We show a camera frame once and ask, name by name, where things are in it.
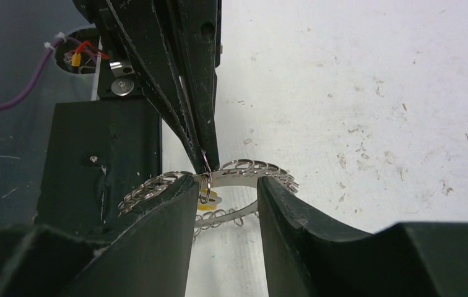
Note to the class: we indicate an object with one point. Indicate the key with yellow tag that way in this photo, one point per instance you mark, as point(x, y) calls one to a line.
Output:
point(208, 200)

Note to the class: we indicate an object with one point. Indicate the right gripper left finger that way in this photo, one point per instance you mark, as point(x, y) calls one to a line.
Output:
point(145, 253)

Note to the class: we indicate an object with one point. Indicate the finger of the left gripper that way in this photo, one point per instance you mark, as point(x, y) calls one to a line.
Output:
point(140, 33)
point(196, 29)

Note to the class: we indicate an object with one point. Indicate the metal disc with key rings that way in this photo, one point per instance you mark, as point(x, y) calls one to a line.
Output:
point(240, 172)

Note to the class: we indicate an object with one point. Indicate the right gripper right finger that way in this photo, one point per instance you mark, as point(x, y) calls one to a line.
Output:
point(308, 253)

